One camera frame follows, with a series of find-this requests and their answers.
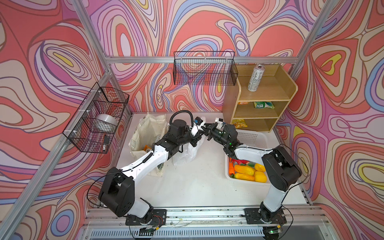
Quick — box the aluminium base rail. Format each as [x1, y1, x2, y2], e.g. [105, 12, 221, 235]
[83, 205, 331, 229]

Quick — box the yellow lemon lower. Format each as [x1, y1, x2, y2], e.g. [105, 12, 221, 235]
[254, 171, 268, 183]

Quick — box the green snack packet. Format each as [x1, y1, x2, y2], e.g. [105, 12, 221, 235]
[254, 102, 275, 109]

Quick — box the silver tape roll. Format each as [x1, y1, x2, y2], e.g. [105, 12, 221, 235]
[95, 114, 118, 133]

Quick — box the yellow squash lower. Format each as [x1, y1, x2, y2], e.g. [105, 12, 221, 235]
[234, 173, 255, 182]

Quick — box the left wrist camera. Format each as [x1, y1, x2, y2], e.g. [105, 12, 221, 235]
[191, 117, 206, 137]

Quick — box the black wire basket left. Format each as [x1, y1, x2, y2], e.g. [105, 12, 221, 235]
[63, 83, 130, 154]

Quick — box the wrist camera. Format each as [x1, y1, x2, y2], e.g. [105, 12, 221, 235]
[215, 118, 226, 129]
[191, 117, 206, 137]

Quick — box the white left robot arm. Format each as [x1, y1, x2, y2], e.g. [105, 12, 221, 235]
[99, 130, 204, 218]

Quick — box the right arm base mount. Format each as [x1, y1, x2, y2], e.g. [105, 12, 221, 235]
[244, 207, 287, 225]

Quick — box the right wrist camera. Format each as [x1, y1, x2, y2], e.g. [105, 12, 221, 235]
[215, 118, 226, 129]

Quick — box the yellow squash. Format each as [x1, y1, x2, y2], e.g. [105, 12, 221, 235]
[234, 173, 255, 182]
[234, 165, 256, 176]

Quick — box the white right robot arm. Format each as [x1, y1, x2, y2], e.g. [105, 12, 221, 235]
[202, 123, 302, 214]

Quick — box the pink dragon fruit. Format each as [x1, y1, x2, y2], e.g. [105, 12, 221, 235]
[232, 159, 249, 165]

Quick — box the white plastic grocery bag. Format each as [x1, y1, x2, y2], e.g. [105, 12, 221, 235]
[172, 135, 206, 166]

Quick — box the white plastic produce basket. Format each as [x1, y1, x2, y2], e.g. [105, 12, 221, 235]
[225, 130, 272, 187]

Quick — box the yellow snack packet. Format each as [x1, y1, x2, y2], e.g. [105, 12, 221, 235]
[232, 119, 248, 129]

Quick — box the cream canvas tote bag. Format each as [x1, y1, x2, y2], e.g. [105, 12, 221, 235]
[129, 113, 169, 161]

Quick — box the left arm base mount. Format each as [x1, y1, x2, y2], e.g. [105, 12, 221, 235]
[126, 209, 167, 227]

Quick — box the yellow lemon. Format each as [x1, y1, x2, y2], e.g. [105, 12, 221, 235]
[254, 164, 266, 173]
[254, 171, 268, 183]

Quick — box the wooden shelf unit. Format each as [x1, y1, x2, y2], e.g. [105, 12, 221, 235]
[222, 64, 298, 132]

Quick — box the black wire basket back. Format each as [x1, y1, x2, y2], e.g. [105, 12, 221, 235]
[173, 50, 238, 86]

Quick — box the black wire basket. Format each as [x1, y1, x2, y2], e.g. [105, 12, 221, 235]
[173, 50, 238, 86]
[63, 83, 130, 154]

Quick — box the orange carrot left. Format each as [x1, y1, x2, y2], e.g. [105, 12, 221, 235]
[229, 159, 236, 178]

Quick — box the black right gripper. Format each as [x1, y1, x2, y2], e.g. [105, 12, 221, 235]
[201, 122, 229, 147]

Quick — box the yellow squash upper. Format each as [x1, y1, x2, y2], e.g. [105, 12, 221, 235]
[234, 165, 256, 176]

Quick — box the yellow lemon upper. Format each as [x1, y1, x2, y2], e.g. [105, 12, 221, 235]
[254, 164, 266, 173]

